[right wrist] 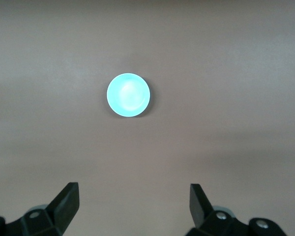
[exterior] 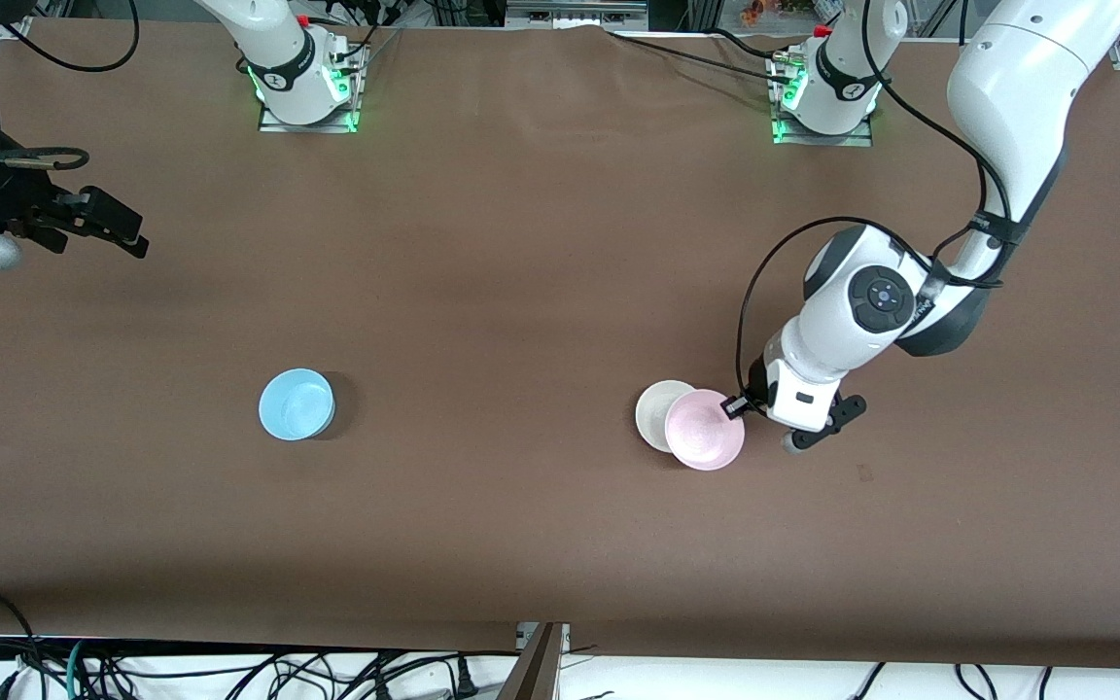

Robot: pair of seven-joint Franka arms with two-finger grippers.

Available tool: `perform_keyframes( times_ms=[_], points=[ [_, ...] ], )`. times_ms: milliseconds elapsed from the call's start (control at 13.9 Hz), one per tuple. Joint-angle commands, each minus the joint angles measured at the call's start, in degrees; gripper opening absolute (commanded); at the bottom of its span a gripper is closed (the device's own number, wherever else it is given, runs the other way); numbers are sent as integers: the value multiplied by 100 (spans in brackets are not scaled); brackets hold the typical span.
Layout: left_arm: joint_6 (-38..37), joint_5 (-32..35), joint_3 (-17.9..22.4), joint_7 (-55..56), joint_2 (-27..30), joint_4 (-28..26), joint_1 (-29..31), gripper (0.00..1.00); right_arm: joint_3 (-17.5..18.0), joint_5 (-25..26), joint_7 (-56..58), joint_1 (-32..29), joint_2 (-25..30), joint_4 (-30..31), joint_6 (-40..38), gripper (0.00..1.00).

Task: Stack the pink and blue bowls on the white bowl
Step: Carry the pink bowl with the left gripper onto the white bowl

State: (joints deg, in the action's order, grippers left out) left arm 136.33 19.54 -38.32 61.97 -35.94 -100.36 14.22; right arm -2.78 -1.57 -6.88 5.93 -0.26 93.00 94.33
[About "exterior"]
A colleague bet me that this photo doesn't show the aluminium frame post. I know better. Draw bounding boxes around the aluminium frame post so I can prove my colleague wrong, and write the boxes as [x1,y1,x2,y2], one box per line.
[500,622,571,700]

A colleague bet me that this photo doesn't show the light blue bowl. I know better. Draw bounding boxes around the light blue bowl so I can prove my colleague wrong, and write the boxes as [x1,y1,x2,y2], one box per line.
[259,367,336,441]

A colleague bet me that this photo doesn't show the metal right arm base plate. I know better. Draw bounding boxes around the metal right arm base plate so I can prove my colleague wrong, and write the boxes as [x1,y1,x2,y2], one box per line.
[257,44,368,135]

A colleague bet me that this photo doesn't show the pink bowl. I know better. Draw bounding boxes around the pink bowl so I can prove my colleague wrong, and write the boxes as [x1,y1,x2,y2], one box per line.
[665,389,746,472]

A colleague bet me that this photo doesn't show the white bowl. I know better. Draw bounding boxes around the white bowl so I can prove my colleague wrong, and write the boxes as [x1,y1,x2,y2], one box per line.
[635,379,699,453]

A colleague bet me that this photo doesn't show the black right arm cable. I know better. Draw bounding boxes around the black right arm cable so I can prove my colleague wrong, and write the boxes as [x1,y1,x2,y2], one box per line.
[0,0,139,229]

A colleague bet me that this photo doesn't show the black base power cable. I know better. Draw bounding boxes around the black base power cable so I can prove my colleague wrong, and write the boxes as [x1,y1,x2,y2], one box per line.
[604,27,799,87]

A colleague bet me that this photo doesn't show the grey metal box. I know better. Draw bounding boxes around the grey metal box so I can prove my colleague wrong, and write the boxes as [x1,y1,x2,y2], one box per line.
[505,0,650,32]

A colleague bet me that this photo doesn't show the brown table cover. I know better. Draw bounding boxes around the brown table cover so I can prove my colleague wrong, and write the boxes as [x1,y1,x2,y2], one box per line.
[0,17,1120,672]

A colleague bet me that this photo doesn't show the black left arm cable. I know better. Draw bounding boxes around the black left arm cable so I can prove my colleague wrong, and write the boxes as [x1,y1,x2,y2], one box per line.
[735,0,1018,395]

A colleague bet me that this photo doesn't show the orange background object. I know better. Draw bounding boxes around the orange background object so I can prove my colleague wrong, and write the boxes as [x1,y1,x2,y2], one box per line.
[740,0,819,27]

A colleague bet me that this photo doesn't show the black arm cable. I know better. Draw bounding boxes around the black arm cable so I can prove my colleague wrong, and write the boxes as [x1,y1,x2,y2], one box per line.
[0,0,139,229]
[735,0,1018,395]

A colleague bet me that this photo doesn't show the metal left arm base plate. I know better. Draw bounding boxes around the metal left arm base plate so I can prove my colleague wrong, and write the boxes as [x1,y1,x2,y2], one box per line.
[770,53,875,148]

